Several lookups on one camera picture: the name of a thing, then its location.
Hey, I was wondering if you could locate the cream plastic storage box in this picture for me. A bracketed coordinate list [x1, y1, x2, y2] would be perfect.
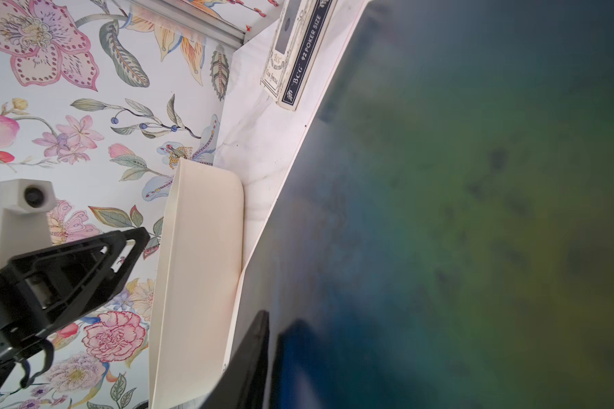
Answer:
[148, 160, 244, 408]

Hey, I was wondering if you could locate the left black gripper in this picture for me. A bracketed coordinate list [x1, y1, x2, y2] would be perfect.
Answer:
[0, 228, 150, 389]

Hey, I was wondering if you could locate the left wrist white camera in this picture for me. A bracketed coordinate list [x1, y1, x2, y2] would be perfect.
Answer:
[0, 179, 57, 269]

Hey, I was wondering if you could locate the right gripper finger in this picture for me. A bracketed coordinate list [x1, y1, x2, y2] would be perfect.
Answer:
[201, 310, 269, 409]

